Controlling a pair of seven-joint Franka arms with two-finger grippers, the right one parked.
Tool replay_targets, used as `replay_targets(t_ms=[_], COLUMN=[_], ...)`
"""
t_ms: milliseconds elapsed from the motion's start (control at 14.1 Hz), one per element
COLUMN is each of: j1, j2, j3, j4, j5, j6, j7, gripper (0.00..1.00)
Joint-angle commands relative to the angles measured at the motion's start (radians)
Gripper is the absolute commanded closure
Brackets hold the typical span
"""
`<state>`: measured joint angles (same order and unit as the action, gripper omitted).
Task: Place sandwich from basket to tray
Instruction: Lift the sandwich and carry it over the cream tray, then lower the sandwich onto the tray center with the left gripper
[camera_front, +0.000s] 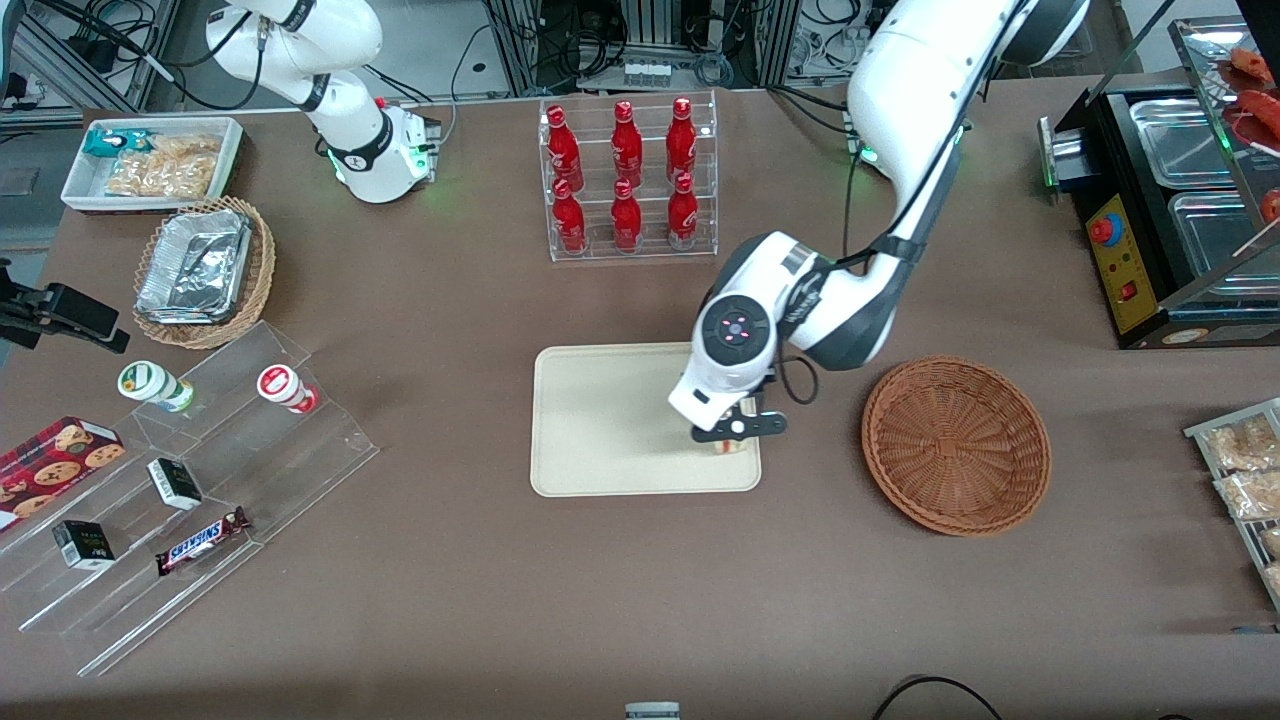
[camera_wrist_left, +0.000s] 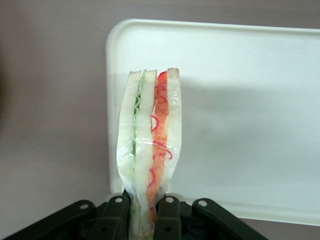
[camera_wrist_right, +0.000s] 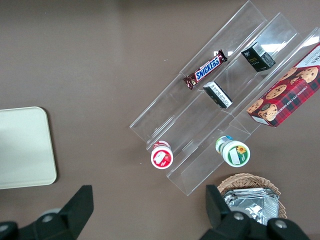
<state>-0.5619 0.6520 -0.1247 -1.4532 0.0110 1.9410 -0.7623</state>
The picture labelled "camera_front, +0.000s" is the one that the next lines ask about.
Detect beige plastic tray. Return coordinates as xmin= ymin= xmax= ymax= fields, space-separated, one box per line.
xmin=530 ymin=341 xmax=762 ymax=498

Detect oval light wicker basket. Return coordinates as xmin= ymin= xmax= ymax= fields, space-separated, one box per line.
xmin=133 ymin=196 xmax=276 ymax=349

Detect round brown wicker basket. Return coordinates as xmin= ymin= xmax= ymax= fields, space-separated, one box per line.
xmin=861 ymin=356 xmax=1052 ymax=537

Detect grey metal snack tray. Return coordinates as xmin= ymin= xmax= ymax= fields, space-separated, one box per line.
xmin=1185 ymin=398 xmax=1280 ymax=613

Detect green lid yogurt bottle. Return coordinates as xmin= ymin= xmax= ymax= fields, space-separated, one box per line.
xmin=118 ymin=361 xmax=195 ymax=413

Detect stacked foil containers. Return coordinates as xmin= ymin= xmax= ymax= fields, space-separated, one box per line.
xmin=136 ymin=209 xmax=252 ymax=325

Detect white rectangular bin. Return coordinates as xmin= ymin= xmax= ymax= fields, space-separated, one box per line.
xmin=62 ymin=117 xmax=244 ymax=214

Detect red chocolate chip cookie box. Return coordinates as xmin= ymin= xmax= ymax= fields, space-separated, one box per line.
xmin=0 ymin=417 xmax=126 ymax=531

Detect clear acrylic bottle rack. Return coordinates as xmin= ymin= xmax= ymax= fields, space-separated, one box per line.
xmin=540 ymin=90 xmax=718 ymax=263

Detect clear bag of crackers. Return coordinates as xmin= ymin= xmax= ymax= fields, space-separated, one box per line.
xmin=105 ymin=135 xmax=222 ymax=198

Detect teal snack packet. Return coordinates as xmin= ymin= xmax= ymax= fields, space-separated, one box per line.
xmin=84 ymin=128 xmax=153 ymax=157

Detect red cola bottle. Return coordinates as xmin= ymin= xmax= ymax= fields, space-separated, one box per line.
xmin=546 ymin=104 xmax=584 ymax=191
xmin=666 ymin=97 xmax=698 ymax=184
xmin=551 ymin=178 xmax=588 ymax=253
xmin=667 ymin=172 xmax=700 ymax=248
xmin=611 ymin=100 xmax=644 ymax=188
xmin=611 ymin=178 xmax=643 ymax=251

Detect small black carton box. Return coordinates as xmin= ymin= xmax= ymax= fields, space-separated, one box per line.
xmin=148 ymin=458 xmax=202 ymax=511
xmin=52 ymin=520 xmax=115 ymax=570

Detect red lid yogurt bottle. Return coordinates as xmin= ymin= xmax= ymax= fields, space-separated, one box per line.
xmin=257 ymin=365 xmax=319 ymax=414

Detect clear acrylic tiered stand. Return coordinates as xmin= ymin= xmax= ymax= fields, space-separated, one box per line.
xmin=0 ymin=320 xmax=379 ymax=678

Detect Snickers chocolate bar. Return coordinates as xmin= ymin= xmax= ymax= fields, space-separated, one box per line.
xmin=155 ymin=507 xmax=251 ymax=576

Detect black food warmer appliance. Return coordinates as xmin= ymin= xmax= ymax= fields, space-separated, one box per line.
xmin=1038 ymin=15 xmax=1280 ymax=349

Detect steel warmer pan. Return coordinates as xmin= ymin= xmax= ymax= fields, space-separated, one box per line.
xmin=1130 ymin=97 xmax=1247 ymax=188
xmin=1168 ymin=190 xmax=1280 ymax=298

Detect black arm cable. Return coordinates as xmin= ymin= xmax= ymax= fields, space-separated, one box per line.
xmin=772 ymin=0 xmax=1031 ymax=407

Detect black table cable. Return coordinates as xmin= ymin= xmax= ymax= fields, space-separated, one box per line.
xmin=870 ymin=677 xmax=1005 ymax=720

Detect aluminium frame rack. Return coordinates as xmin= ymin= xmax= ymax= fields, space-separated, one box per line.
xmin=485 ymin=0 xmax=801 ymax=96

